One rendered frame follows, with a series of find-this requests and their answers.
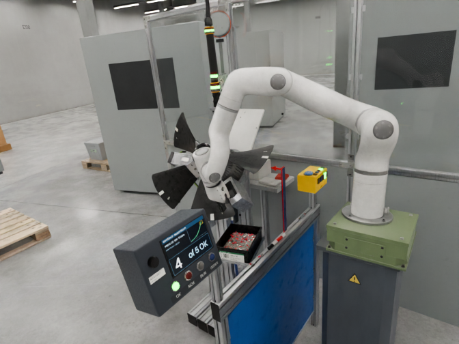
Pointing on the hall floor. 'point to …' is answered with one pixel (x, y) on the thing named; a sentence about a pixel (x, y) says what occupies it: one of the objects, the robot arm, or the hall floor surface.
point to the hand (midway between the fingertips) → (222, 207)
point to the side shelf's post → (265, 218)
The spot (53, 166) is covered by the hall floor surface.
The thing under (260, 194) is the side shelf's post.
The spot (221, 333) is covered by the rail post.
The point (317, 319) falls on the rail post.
